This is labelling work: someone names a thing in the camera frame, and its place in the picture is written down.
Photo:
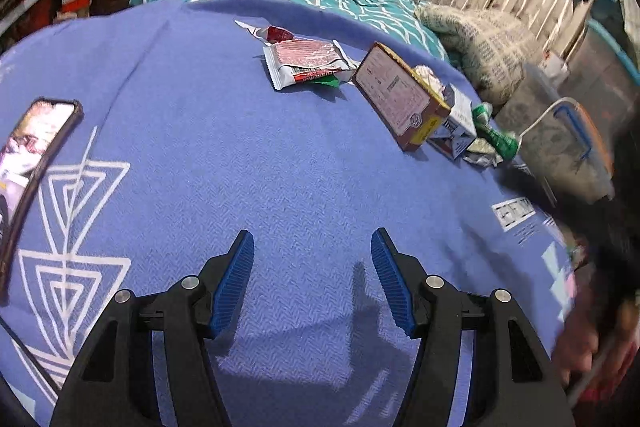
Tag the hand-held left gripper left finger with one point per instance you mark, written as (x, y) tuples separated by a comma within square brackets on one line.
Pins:
[(232, 282)]

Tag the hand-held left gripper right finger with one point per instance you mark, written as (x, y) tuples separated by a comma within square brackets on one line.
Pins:
[(392, 279)]

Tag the black white carton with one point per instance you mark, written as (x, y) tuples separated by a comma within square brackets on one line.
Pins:
[(457, 122)]

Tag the brown cardboard box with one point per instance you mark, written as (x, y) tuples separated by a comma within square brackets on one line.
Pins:
[(390, 92)]

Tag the red silver snack wrapper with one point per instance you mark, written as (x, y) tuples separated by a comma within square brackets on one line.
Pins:
[(305, 57)]

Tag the small red wrapper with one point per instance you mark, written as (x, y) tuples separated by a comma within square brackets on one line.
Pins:
[(277, 34)]

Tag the person's right hand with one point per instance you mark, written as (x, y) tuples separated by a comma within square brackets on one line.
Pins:
[(595, 347)]

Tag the blue printed blanket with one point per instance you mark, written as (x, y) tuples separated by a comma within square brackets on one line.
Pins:
[(250, 157)]

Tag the clear plastic storage bin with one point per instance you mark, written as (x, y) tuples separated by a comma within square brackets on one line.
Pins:
[(550, 142)]

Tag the blue-lidded storage bin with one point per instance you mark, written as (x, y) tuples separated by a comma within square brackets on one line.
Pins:
[(605, 67)]

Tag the white mug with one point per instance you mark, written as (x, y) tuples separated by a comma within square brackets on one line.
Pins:
[(555, 64)]

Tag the white crumpled wrapper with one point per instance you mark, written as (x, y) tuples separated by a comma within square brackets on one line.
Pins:
[(427, 79)]

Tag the small green wrapper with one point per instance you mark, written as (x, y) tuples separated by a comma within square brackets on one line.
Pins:
[(325, 81)]

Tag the black smartphone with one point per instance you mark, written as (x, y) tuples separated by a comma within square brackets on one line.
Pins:
[(35, 137)]

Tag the beige patterned pillow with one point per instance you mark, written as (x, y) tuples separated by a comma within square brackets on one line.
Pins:
[(485, 42)]

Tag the grey metal shelf rack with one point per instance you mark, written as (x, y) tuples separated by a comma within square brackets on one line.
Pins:
[(30, 2)]

